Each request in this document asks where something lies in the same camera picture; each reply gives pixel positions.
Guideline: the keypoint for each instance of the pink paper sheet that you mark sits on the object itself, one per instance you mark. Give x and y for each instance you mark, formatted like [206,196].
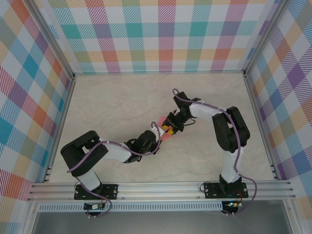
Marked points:
[165,137]

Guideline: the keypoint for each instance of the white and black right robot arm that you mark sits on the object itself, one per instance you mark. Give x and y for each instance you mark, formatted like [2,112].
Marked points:
[204,113]

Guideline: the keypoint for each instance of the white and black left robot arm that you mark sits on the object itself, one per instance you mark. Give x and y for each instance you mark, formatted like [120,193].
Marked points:
[117,153]

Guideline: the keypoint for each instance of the small dark circuit board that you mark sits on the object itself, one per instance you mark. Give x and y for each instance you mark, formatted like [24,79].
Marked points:
[93,207]

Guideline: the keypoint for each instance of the small circuit board green light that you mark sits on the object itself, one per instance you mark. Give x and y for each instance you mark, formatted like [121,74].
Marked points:
[232,204]

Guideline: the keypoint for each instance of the aluminium mounting rail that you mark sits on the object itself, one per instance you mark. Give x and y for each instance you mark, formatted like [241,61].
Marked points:
[158,190]

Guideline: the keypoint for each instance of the thin aluminium rail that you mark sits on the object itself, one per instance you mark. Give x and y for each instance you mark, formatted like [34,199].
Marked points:
[158,72]

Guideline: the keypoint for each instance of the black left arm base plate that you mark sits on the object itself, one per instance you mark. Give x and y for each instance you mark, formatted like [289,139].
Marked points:
[111,190]

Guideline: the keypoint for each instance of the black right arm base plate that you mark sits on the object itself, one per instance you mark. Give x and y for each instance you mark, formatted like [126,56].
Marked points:
[212,191]

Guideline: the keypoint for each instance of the aluminium side rail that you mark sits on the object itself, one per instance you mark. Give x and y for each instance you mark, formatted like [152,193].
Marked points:
[62,122]
[260,122]

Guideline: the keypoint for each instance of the aluminium corner post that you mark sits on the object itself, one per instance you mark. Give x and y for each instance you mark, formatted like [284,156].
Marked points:
[267,34]
[52,36]

